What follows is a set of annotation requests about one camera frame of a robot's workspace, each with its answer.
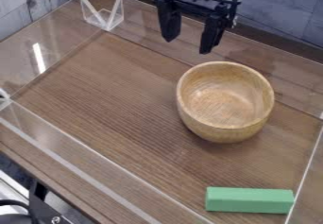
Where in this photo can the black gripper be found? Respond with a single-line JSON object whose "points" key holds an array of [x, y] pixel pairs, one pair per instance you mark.
{"points": [[217, 22]]}

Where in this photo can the wooden bowl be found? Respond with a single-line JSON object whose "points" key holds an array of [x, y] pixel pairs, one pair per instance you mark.
{"points": [[225, 101]]}

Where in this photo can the green foam stick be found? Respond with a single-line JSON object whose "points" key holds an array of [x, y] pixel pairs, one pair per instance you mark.
{"points": [[249, 200]]}

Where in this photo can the clear acrylic corner bracket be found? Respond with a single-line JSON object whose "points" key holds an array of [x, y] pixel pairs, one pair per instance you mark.
{"points": [[105, 19]]}

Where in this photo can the clear acrylic tray wall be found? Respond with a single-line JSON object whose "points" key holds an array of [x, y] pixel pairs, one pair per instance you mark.
{"points": [[114, 196]]}

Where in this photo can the black table leg bracket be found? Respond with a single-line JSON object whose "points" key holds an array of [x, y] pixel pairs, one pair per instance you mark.
{"points": [[43, 214]]}

